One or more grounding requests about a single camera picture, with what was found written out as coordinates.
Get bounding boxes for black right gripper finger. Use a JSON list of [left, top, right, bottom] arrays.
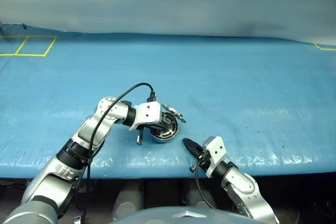
[[184, 142, 203, 159], [182, 137, 203, 153]]

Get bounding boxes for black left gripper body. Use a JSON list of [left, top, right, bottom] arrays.
[[141, 113, 169, 133]]

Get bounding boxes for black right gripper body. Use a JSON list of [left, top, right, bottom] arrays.
[[195, 149, 211, 169]]

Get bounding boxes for silver round motor housing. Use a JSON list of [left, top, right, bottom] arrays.
[[148, 112, 182, 145]]

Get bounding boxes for black spoked rotor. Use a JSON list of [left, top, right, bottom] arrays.
[[154, 113, 180, 140]]

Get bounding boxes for grey rounded shape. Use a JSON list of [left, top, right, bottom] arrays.
[[183, 181, 219, 209], [112, 183, 145, 221]]

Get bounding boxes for silver robot torso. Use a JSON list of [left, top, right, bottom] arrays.
[[110, 206, 254, 224]]

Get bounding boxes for blue table cover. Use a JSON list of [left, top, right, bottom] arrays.
[[0, 22, 336, 180]]

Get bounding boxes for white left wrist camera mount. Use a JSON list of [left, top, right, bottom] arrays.
[[128, 101, 162, 131]]

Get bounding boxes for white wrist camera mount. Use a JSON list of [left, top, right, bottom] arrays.
[[128, 101, 162, 131], [202, 136, 228, 178]]

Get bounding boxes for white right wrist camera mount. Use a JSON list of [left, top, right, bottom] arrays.
[[202, 136, 228, 178]]

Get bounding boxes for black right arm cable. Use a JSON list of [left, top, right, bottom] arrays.
[[189, 163, 217, 210]]

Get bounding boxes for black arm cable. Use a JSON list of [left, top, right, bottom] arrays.
[[75, 82, 156, 221], [189, 163, 217, 210]]

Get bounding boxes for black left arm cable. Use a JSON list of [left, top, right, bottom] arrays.
[[75, 82, 156, 221]]

